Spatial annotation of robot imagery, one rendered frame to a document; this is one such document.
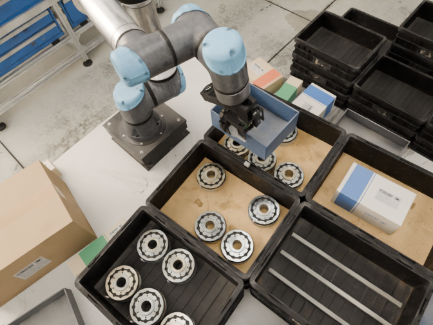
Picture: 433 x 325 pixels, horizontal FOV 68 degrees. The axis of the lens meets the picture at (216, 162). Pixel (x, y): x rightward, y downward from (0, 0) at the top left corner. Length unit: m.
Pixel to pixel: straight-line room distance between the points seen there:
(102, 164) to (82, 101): 1.34
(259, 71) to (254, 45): 1.30
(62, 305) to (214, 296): 0.55
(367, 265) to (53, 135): 2.22
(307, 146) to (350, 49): 0.99
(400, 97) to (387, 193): 1.06
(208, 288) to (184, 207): 0.28
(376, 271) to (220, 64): 0.79
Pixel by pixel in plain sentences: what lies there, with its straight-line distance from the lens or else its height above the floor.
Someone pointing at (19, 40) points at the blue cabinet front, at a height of 0.46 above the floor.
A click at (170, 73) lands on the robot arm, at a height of 1.05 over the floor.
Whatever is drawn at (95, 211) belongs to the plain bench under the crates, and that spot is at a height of 0.70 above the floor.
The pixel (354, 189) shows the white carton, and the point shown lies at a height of 0.92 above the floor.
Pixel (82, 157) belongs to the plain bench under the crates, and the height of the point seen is 0.70.
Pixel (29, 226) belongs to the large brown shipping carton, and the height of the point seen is 0.90.
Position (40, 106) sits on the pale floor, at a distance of 2.89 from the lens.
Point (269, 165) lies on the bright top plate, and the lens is 1.15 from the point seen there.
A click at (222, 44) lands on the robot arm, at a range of 0.60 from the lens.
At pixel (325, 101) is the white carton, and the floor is 0.79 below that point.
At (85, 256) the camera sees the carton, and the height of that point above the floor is 0.76.
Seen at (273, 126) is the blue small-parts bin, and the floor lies 1.07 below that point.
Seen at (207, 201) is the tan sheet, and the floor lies 0.83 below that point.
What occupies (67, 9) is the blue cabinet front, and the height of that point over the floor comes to 0.46.
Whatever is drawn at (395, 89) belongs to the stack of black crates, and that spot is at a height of 0.38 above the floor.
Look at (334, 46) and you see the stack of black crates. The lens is 2.12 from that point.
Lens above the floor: 1.87
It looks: 61 degrees down
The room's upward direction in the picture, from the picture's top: 10 degrees counter-clockwise
